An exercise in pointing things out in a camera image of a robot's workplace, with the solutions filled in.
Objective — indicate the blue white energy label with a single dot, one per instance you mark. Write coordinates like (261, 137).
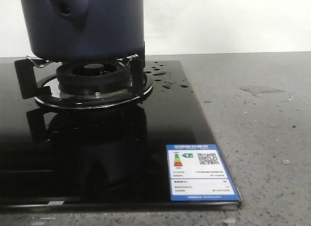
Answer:
(197, 172)

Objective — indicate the dark blue pot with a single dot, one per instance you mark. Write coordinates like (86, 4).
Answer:
(84, 30)

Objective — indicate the black burner with pot support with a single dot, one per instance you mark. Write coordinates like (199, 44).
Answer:
(85, 85)

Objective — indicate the black glass gas stove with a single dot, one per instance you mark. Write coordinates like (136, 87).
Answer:
(111, 159)

